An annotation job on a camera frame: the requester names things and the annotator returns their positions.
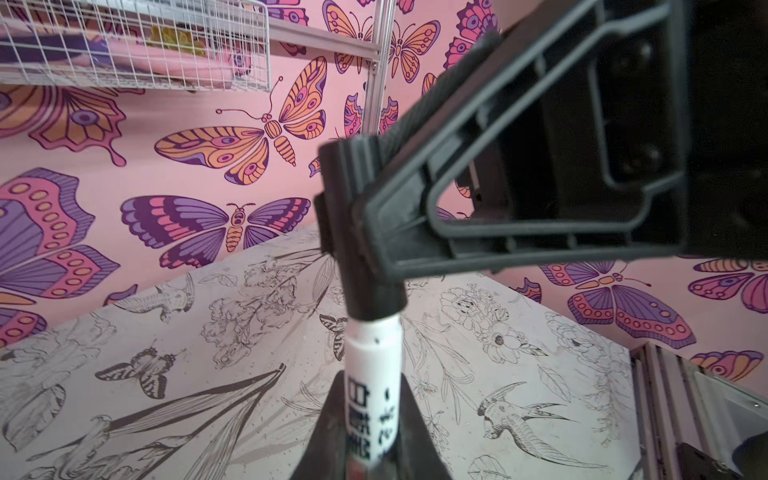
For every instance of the white wire basket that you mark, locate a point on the white wire basket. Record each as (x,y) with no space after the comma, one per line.
(159,45)

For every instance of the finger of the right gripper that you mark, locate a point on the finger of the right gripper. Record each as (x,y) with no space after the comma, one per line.
(593,130)

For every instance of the aluminium rail base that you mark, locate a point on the aluminium rail base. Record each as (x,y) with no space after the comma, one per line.
(693,423)

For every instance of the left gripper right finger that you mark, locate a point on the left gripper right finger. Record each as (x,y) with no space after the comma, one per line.
(415,455)

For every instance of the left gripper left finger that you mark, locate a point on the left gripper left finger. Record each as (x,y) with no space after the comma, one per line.
(325,455)

